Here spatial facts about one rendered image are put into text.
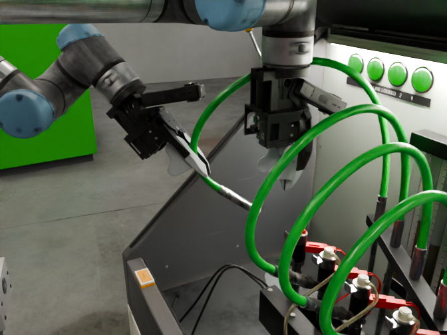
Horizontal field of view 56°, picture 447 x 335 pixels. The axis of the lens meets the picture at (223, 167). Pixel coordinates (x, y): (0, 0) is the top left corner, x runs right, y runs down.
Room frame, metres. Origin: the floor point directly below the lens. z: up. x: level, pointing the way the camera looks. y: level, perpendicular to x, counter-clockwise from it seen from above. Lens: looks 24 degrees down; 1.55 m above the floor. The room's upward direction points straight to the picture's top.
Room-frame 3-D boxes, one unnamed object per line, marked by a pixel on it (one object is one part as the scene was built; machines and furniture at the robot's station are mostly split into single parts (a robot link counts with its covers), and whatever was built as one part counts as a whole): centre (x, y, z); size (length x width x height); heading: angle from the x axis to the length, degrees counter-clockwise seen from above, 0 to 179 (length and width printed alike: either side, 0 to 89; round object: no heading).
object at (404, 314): (0.45, -0.25, 1.13); 0.02 x 0.02 x 0.03
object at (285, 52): (0.64, -0.09, 1.46); 0.08 x 0.08 x 0.05
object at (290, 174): (0.63, -0.10, 1.27); 0.06 x 0.03 x 0.09; 117
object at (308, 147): (0.63, -0.12, 1.32); 0.05 x 0.02 x 0.09; 27
